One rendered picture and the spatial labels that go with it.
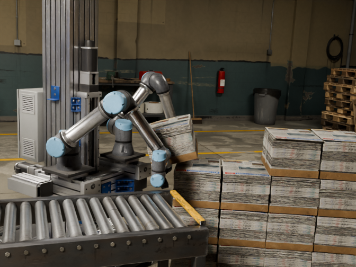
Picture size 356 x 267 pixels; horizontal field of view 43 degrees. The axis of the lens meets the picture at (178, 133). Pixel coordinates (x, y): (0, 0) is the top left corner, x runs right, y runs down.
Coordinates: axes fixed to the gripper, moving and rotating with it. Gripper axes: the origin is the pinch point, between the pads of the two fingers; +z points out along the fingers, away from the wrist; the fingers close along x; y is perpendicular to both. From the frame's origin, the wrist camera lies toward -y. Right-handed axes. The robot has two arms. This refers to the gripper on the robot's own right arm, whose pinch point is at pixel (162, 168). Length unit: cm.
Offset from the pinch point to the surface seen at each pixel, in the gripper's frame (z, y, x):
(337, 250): -10, -73, -91
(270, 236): -8, -56, -54
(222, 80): 704, -17, -80
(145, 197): -48.7, -0.6, 5.8
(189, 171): -5.8, -4.4, -16.3
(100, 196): -51, 6, 27
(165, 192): -39.8, -3.3, -3.5
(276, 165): -8, -13, -67
